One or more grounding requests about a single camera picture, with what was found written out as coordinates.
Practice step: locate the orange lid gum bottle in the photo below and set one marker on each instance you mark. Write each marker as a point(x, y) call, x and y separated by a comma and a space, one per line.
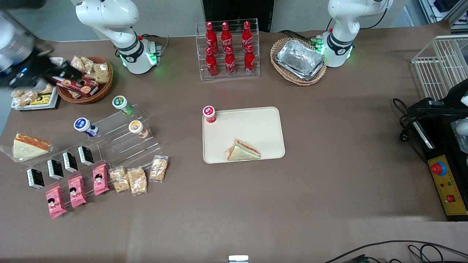
point(137, 128)

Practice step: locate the wrapped sandwich with green layer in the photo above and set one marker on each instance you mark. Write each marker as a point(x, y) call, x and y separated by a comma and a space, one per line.
point(241, 152)

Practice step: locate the wicker basket with foil trays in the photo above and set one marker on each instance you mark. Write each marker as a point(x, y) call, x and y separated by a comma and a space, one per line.
point(281, 71)

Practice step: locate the clear acrylic step display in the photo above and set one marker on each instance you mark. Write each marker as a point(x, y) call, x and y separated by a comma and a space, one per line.
point(124, 146)

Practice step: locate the short wrapped cereal bar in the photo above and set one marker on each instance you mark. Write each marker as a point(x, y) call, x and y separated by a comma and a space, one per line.
point(158, 168)

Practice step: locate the wrapped rice cracker pack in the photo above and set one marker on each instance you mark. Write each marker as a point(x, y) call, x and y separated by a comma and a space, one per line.
point(99, 73)
point(77, 63)
point(25, 98)
point(87, 65)

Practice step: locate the green lid gum bottle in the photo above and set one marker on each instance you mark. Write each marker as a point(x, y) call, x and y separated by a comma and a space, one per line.
point(122, 105)

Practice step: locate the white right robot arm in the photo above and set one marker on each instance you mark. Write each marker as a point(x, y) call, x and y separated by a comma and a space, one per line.
point(109, 18)

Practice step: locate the clear acrylic bottle rack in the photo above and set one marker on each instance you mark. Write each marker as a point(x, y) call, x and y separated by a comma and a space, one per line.
point(237, 73)

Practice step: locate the translucent plastic container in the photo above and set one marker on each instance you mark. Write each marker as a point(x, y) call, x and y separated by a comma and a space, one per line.
point(461, 135)

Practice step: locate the blue lid gum bottle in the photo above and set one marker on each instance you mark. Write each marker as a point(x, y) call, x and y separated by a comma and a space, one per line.
point(84, 126)

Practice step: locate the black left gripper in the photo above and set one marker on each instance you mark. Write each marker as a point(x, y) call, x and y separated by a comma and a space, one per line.
point(454, 98)

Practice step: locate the black control box yellow panel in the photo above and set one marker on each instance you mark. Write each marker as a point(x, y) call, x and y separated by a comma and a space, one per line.
point(448, 190)

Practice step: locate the red cookie box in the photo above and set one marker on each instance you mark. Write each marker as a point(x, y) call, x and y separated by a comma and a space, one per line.
point(78, 86)

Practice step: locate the small silver device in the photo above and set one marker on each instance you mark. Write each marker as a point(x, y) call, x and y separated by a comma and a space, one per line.
point(238, 259)

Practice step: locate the beige plastic tray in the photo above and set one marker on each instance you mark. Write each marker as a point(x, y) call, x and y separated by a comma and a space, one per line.
point(252, 128)

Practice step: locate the large wrapped triangle sandwich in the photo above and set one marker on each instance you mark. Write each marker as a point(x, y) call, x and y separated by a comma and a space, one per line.
point(27, 146)

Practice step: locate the red cola bottle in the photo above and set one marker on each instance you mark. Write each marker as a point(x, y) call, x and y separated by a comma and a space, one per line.
point(230, 64)
point(209, 36)
point(249, 61)
point(226, 36)
point(210, 64)
point(247, 35)

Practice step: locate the pink snack packet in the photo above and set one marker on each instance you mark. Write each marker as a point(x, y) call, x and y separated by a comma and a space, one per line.
point(55, 202)
point(77, 191)
point(100, 179)

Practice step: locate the red emergency stop button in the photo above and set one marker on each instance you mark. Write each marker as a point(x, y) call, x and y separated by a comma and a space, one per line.
point(438, 168)

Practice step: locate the yellow snack packet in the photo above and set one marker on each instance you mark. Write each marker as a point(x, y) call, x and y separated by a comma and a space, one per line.
point(40, 99)

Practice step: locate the long wrapped cereal bar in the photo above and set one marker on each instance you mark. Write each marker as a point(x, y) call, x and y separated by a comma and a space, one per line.
point(137, 181)
point(119, 179)

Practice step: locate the black cabinet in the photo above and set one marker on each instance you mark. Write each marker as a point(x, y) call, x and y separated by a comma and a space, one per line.
point(237, 9)

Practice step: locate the stacked aluminium foil trays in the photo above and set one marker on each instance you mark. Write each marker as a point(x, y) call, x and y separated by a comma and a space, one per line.
point(299, 58)

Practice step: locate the white rectangular plate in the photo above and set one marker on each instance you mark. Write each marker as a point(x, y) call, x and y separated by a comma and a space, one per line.
point(51, 100)

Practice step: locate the black snack box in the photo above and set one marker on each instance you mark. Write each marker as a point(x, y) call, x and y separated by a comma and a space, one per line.
point(35, 179)
point(86, 155)
point(55, 169)
point(70, 162)

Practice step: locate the wicker basket with snacks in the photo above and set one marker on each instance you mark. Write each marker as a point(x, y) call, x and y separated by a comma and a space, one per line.
point(102, 91)

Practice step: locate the red lid gum bottle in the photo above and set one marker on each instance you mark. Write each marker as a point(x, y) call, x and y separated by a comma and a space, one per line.
point(209, 113)

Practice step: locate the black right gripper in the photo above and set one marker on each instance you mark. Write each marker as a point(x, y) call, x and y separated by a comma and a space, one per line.
point(43, 67)

